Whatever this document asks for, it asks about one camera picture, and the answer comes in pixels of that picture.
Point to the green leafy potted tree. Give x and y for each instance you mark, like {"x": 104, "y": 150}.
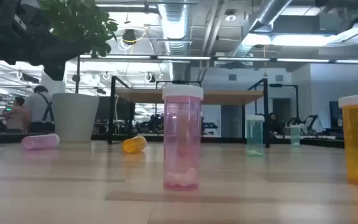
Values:
{"x": 82, "y": 21}

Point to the teal medicine bottle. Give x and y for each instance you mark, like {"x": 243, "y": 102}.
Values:
{"x": 255, "y": 137}
{"x": 295, "y": 137}

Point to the small orange medicine bottle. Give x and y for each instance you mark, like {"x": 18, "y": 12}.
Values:
{"x": 134, "y": 145}

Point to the black aluminium rail frame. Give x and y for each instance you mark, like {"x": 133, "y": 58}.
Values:
{"x": 315, "y": 142}
{"x": 11, "y": 138}

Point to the long led light bar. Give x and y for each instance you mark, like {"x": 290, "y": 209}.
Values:
{"x": 182, "y": 58}

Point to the tall pink medicine bottle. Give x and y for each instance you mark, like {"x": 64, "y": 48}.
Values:
{"x": 182, "y": 140}

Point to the black background robot station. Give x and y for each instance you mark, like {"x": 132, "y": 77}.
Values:
{"x": 210, "y": 127}
{"x": 154, "y": 123}

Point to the black metal background frame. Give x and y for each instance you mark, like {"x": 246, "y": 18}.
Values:
{"x": 283, "y": 85}

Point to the small pink medicine bottle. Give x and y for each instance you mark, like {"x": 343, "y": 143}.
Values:
{"x": 40, "y": 142}

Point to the black background robot arm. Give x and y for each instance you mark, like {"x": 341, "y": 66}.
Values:
{"x": 309, "y": 119}

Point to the person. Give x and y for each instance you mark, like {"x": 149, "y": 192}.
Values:
{"x": 39, "y": 105}
{"x": 15, "y": 115}
{"x": 273, "y": 123}

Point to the silver round ventilation duct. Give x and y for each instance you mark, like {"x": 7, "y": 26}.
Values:
{"x": 174, "y": 28}
{"x": 269, "y": 12}

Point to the white plant pot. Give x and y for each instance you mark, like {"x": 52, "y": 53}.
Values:
{"x": 75, "y": 118}

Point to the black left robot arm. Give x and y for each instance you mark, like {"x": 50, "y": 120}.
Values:
{"x": 11, "y": 40}

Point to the wooden shelf black frame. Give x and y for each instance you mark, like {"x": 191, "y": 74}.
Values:
{"x": 228, "y": 97}

